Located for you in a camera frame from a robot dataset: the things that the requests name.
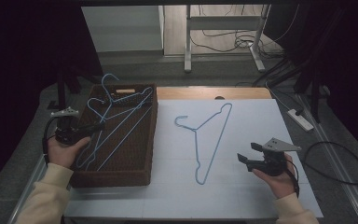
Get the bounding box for blue wire hanger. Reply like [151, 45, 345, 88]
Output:
[75, 73, 154, 170]
[85, 97, 154, 172]
[174, 102, 233, 186]

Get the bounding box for person's left hand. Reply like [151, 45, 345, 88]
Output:
[48, 135, 91, 170]

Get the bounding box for white cabinet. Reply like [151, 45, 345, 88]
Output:
[81, 5, 165, 54]

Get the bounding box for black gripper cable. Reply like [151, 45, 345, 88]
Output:
[286, 159, 301, 199]
[42, 117, 60, 166]

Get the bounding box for brown wicker basket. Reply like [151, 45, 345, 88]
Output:
[69, 83, 158, 189]

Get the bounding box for black tripod legs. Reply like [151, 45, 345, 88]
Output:
[251, 55, 332, 124]

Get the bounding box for white table sheet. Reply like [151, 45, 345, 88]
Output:
[63, 98, 324, 219]

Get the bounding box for white power strip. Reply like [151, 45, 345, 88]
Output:
[286, 108, 315, 133]

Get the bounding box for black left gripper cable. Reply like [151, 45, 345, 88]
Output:
[42, 117, 60, 166]

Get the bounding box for black stand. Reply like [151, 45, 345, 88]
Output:
[47, 59, 83, 110]

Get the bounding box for person's right hand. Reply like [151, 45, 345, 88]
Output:
[252, 153, 296, 200]

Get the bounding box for tangled black floor cables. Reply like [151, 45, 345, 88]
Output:
[188, 4, 301, 61]

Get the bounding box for white metal table frame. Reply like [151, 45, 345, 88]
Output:
[184, 4, 268, 75]

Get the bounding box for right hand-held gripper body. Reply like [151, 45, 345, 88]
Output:
[252, 137, 302, 177]

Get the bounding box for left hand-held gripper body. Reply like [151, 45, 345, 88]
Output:
[50, 106, 91, 146]

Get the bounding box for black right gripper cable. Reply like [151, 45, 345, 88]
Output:
[286, 159, 301, 199]

